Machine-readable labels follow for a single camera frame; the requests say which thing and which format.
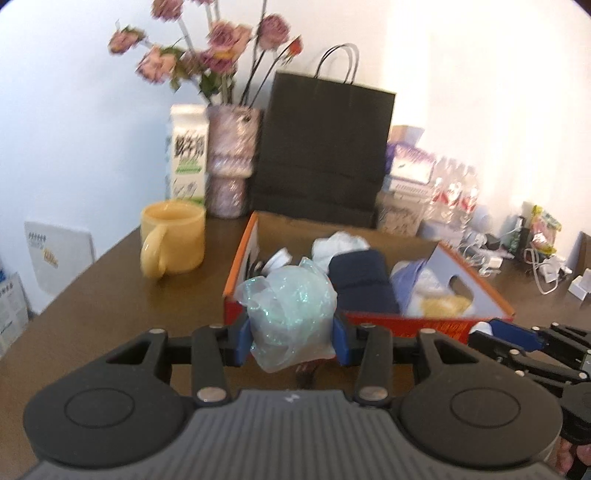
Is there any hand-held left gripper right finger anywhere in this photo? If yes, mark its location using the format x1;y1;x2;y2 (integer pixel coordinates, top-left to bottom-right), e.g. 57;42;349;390
332;316;468;408

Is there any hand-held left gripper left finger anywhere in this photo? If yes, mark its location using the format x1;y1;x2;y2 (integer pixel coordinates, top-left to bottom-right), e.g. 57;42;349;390
104;318;253;408

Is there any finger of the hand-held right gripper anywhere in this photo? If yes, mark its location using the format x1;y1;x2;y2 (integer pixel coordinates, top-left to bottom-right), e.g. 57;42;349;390
488;318;591;365
468;330;573;386

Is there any iridescent plastic bag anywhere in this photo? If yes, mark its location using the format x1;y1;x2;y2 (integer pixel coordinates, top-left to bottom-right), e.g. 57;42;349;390
236;256;339;372

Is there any dark navy pouch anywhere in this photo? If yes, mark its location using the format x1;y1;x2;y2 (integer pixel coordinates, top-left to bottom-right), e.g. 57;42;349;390
328;249;402;317

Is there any white cotton swab box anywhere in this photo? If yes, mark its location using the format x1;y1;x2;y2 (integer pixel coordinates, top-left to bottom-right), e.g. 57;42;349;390
418;267;451;296

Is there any purple knitted drawstring pouch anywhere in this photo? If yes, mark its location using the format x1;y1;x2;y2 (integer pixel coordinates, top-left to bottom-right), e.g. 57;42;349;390
390;258;432;317

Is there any white sock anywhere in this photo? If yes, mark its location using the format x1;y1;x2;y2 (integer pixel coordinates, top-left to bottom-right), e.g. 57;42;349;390
311;231;370;268

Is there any red cardboard box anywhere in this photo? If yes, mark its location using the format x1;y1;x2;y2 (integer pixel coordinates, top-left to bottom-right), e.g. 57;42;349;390
223;211;515;344

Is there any person's right hand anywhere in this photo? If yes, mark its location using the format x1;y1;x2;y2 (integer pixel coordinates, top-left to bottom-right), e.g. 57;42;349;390
556;436;580;478

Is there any yellow plush toy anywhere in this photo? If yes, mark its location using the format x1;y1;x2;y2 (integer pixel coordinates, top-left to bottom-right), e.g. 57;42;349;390
418;295;476;319

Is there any white plug adapter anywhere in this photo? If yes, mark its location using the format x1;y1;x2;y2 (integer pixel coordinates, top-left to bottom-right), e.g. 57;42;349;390
540;256;568;282

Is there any small green bottle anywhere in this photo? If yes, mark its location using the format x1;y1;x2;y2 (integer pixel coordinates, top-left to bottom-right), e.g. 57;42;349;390
508;215;529;261

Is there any brown cardboard piece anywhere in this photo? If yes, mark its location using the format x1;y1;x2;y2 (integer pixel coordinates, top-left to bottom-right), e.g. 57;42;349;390
575;231;591;278

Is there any yellow snack packet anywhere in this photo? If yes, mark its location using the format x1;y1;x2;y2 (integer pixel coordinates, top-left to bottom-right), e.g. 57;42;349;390
529;205;563;257

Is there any yellow mug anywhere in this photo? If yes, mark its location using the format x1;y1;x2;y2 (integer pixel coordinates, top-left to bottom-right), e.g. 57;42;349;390
140;200;206;280

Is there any clear jar of seeds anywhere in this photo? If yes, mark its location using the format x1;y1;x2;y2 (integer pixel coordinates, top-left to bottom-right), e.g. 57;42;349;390
375;189;428;237

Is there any flat white box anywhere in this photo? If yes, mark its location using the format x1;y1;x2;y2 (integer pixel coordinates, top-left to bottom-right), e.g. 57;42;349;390
381;178;432;195

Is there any purple textured vase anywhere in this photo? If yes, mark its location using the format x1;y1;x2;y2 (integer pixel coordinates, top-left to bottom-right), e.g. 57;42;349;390
204;104;264;219

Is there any black paper bag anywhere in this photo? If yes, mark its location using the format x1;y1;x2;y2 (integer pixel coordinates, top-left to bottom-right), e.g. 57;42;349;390
249;44;397;229

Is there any purple tissue pack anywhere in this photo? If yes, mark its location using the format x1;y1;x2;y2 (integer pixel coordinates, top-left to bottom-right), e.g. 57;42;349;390
385;124;437;183

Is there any white milk carton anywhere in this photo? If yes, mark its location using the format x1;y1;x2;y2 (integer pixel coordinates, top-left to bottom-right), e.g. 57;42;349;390
165;104;208;206

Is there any white printed board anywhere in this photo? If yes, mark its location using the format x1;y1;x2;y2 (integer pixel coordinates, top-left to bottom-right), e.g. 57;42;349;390
24;220;95;296

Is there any stack of printed papers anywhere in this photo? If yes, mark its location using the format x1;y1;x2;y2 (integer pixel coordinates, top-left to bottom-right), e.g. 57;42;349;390
0;268;31;356

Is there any dried pink rose bouquet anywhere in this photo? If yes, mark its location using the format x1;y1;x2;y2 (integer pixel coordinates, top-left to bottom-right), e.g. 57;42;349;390
108;0;305;107

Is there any white cable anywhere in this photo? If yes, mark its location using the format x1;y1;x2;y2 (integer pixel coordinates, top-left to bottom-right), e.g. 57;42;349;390
524;247;561;296

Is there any white wall charger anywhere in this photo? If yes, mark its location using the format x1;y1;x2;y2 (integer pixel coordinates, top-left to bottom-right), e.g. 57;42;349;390
567;270;591;301

